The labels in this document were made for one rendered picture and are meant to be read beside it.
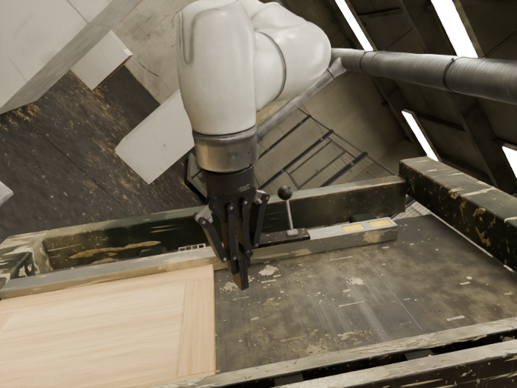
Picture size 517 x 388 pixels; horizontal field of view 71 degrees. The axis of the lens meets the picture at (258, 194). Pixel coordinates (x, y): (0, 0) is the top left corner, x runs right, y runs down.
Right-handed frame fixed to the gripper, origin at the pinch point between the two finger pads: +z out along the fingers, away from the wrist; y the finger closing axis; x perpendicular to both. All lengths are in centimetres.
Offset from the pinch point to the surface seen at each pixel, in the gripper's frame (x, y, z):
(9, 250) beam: 62, -38, 16
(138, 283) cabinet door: 25.2, -13.1, 14.4
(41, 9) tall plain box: 268, 8, -41
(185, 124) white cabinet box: 361, 132, 90
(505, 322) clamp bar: -31.5, 26.3, 2.4
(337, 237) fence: 7.6, 31.3, 11.4
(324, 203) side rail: 27, 45, 16
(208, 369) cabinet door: -6.9, -10.9, 10.3
